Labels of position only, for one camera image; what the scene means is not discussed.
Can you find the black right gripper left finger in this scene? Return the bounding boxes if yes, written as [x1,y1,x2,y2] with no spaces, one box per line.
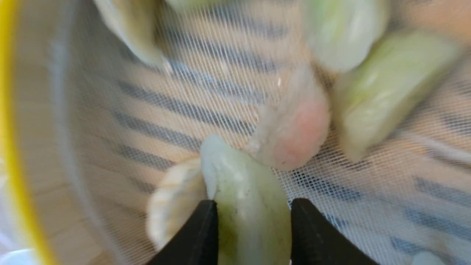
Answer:
[147,200,219,265]

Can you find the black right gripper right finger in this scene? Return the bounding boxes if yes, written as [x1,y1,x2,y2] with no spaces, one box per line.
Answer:
[291,198,377,265]

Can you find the green dumpling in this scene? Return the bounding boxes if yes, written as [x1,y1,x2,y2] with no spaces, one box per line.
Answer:
[200,134,292,265]
[300,0,391,72]
[332,28,464,163]

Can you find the white dumpling front left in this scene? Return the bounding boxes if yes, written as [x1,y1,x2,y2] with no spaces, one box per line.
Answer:
[146,158,208,252]

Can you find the white dumpling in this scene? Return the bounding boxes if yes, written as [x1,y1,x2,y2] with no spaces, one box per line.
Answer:
[146,158,208,252]
[94,0,169,70]

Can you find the pink dumpling centre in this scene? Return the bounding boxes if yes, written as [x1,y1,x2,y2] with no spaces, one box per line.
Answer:
[245,65,331,171]

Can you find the white mesh steamer liner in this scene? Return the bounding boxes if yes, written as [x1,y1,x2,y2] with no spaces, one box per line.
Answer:
[54,0,471,265]

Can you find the bamboo steamer basket yellow rim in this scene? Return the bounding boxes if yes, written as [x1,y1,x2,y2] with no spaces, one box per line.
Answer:
[1,0,119,265]

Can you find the white dumpling far left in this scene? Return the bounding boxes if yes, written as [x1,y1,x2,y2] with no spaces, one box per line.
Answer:
[94,0,169,70]

